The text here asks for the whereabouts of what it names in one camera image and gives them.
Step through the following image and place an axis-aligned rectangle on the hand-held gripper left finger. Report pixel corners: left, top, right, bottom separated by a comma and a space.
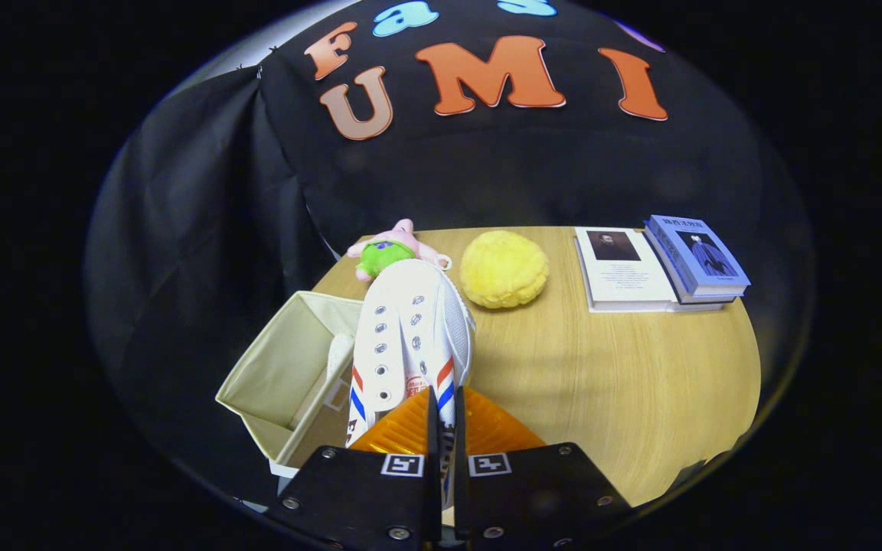
261, 386, 443, 550

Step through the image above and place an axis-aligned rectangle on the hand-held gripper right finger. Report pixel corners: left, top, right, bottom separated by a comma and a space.
454, 386, 633, 550

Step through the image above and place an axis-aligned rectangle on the beige fabric storage box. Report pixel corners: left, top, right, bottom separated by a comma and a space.
215, 291, 365, 479

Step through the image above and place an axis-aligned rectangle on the yellow round plush cushion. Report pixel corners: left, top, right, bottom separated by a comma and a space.
460, 230, 550, 310

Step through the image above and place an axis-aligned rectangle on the white portrait cover book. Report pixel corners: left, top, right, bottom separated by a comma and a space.
573, 227, 725, 314

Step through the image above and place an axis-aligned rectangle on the pink plush toy green outfit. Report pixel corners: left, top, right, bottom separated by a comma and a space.
346, 219, 452, 282

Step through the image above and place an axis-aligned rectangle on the blue cover book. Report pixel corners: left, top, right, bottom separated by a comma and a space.
644, 215, 751, 305

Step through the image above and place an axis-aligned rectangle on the black backdrop cloth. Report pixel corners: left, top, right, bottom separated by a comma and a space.
85, 0, 817, 498

